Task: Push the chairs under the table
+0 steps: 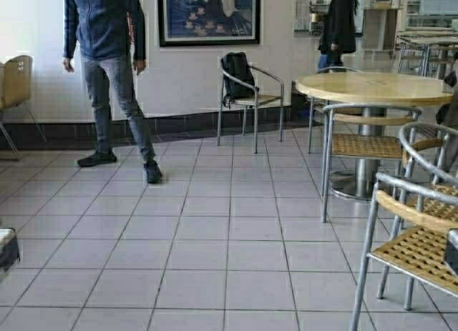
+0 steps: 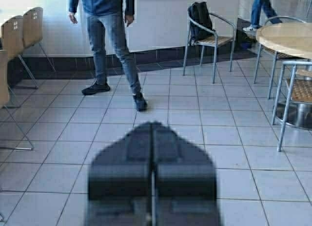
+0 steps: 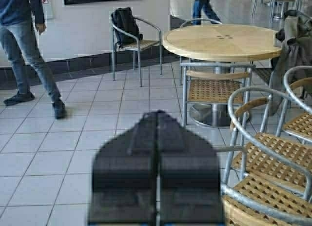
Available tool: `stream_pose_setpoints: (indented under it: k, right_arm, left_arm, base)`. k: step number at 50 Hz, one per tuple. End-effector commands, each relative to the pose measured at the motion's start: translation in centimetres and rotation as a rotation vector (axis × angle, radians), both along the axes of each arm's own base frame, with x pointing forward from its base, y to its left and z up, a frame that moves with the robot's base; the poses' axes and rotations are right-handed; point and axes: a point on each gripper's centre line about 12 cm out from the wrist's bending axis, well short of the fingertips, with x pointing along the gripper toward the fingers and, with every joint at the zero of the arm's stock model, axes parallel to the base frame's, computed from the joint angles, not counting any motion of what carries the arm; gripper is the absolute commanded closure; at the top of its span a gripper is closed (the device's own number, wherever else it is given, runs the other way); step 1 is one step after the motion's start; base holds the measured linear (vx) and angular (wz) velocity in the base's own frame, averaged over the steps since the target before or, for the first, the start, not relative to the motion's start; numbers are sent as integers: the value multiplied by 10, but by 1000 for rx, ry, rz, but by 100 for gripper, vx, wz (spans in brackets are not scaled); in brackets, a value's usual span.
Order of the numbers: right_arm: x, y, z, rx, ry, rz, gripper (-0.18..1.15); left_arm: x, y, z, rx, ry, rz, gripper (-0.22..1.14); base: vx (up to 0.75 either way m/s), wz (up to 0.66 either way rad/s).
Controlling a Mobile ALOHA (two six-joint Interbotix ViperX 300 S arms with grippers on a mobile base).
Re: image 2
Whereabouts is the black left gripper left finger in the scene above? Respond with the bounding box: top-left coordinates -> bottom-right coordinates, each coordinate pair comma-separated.
84,123 -> 152,226

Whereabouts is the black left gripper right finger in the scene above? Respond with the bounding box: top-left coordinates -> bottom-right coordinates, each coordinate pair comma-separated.
152,123 -> 221,226

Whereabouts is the metal wicker chair near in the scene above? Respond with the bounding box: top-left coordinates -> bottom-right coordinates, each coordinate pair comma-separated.
271,61 -> 312,152

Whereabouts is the metal chair with backpack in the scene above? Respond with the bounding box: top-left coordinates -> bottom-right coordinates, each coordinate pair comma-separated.
183,12 -> 237,84

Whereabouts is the near wooden chair edge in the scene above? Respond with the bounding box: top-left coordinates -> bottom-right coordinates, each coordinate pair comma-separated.
0,50 -> 35,150

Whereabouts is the black backpack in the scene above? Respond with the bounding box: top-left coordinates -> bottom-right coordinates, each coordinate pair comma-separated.
188,2 -> 215,42

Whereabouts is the person in blue jeans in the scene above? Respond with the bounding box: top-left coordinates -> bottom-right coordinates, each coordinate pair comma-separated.
68,0 -> 148,112

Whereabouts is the round wooden table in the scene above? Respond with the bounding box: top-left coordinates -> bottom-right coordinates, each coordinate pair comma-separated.
256,22 -> 312,59

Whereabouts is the far wooden chair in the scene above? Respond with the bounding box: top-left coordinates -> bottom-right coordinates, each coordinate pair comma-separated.
23,7 -> 56,72

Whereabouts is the wooden chair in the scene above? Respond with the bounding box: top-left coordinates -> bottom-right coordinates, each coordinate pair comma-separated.
1,15 -> 39,89
23,7 -> 56,72

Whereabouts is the walking person in jeans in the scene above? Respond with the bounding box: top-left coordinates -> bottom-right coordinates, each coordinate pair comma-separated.
242,0 -> 282,33

